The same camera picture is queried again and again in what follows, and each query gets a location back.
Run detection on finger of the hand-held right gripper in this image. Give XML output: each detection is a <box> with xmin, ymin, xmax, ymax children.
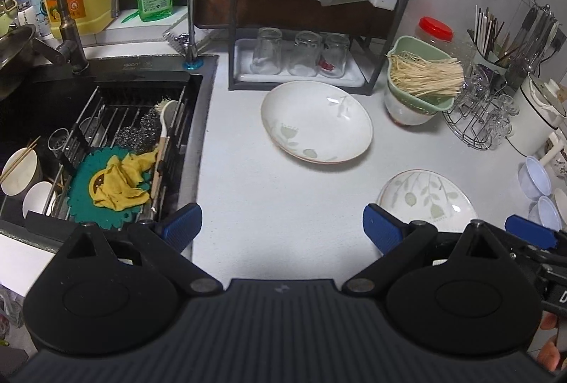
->
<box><xmin>505</xmin><ymin>215</ymin><xmax>567</xmax><ymax>264</ymax></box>

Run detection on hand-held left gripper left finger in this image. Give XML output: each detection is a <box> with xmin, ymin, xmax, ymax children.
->
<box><xmin>57</xmin><ymin>202</ymin><xmax>224</xmax><ymax>295</ymax></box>

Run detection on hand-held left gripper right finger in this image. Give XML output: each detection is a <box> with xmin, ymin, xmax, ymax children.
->
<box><xmin>341</xmin><ymin>202</ymin><xmax>510</xmax><ymax>295</ymax></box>

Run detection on white plate leaf print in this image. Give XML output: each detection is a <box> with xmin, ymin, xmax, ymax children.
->
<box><xmin>376</xmin><ymin>170</ymin><xmax>479</xmax><ymax>233</ymax></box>

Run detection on large floral plate orange rim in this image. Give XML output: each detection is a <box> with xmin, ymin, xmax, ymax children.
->
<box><xmin>260</xmin><ymin>82</ymin><xmax>374</xmax><ymax>164</ymax></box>

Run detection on person's right hand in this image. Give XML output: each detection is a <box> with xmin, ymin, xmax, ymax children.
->
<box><xmin>537</xmin><ymin>312</ymin><xmax>565</xmax><ymax>375</ymax></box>

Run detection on yellow dish cloth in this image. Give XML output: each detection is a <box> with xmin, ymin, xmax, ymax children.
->
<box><xmin>91</xmin><ymin>150</ymin><xmax>158</xmax><ymax>212</ymax></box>

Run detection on printed white mug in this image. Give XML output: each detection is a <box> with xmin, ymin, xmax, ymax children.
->
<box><xmin>543</xmin><ymin>130</ymin><xmax>567</xmax><ymax>180</ymax></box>

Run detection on steel wool scrubber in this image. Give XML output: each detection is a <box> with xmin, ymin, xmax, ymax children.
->
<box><xmin>135</xmin><ymin>108</ymin><xmax>162</xmax><ymax>153</ymax></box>
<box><xmin>114</xmin><ymin>125</ymin><xmax>142</xmax><ymax>151</ymax></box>

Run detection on green silicone mat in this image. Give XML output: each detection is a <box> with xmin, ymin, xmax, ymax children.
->
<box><xmin>66</xmin><ymin>146</ymin><xmax>160</xmax><ymax>231</ymax></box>

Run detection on white electric cooking pot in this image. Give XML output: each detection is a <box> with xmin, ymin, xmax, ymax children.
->
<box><xmin>505</xmin><ymin>73</ymin><xmax>567</xmax><ymax>157</ymax></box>

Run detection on white ceramic bowl brown rim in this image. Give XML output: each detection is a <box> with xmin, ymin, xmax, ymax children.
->
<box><xmin>383</xmin><ymin>84</ymin><xmax>444</xmax><ymax>127</ymax></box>

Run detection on metal sink drain rack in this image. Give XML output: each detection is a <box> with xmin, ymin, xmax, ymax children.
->
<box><xmin>44</xmin><ymin>82</ymin><xmax>196</xmax><ymax>228</ymax></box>

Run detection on green colander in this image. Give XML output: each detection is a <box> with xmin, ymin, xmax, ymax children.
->
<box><xmin>387</xmin><ymin>36</ymin><xmax>466</xmax><ymax>113</ymax></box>

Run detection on plain white bowl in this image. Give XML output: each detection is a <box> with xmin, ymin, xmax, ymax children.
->
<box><xmin>22</xmin><ymin>181</ymin><xmax>58</xmax><ymax>220</ymax></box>

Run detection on small drinking glass in sink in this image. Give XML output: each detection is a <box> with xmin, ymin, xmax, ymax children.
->
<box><xmin>48</xmin><ymin>128</ymin><xmax>69</xmax><ymax>157</ymax></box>

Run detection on enoki mushrooms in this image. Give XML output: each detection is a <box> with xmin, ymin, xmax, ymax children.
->
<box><xmin>389</xmin><ymin>50</ymin><xmax>465</xmax><ymax>100</ymax></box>

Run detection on white bowl with chopsticks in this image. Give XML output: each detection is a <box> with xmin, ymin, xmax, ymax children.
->
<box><xmin>0</xmin><ymin>147</ymin><xmax>43</xmax><ymax>200</ymax></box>

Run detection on white box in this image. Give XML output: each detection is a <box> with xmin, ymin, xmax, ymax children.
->
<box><xmin>0</xmin><ymin>232</ymin><xmax>63</xmax><ymax>299</ymax></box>

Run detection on wooden chopstick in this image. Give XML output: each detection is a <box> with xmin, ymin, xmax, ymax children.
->
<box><xmin>0</xmin><ymin>136</ymin><xmax>41</xmax><ymax>179</ymax></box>
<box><xmin>0</xmin><ymin>147</ymin><xmax>37</xmax><ymax>185</ymax></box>

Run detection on hanging metal utensils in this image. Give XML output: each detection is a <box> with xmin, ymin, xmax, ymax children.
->
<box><xmin>505</xmin><ymin>0</ymin><xmax>561</xmax><ymax>91</ymax></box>

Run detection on black kitchen sink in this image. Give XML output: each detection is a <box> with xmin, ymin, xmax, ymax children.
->
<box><xmin>0</xmin><ymin>52</ymin><xmax>220</xmax><ymax>260</ymax></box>

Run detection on bundle of chopsticks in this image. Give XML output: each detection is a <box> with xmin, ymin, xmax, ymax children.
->
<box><xmin>472</xmin><ymin>5</ymin><xmax>506</xmax><ymax>60</ymax></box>

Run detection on clear jar with red lid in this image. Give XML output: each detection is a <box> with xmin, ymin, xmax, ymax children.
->
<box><xmin>416</xmin><ymin>16</ymin><xmax>475</xmax><ymax>69</ymax></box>

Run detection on chrome gooseneck faucet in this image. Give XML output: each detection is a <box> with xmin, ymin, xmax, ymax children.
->
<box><xmin>111</xmin><ymin>0</ymin><xmax>205</xmax><ymax>71</ymax></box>

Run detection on black dish rack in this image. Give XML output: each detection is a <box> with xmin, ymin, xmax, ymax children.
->
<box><xmin>228</xmin><ymin>0</ymin><xmax>427</xmax><ymax>96</ymax></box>

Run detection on metal pot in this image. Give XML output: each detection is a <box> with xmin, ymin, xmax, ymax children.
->
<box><xmin>0</xmin><ymin>24</ymin><xmax>38</xmax><ymax>100</ymax></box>

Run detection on blue and white bottle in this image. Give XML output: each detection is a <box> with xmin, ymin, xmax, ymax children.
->
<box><xmin>24</xmin><ymin>0</ymin><xmax>56</xmax><ymax>40</ymax></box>

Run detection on wooden handled dish brush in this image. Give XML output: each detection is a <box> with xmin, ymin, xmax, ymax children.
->
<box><xmin>151</xmin><ymin>98</ymin><xmax>180</xmax><ymax>200</ymax></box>

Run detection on wire cup rack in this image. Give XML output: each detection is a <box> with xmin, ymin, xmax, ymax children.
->
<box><xmin>443</xmin><ymin>68</ymin><xmax>519</xmax><ymax>151</ymax></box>

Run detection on wall socket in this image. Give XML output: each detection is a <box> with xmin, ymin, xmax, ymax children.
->
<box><xmin>547</xmin><ymin>22</ymin><xmax>567</xmax><ymax>60</ymax></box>

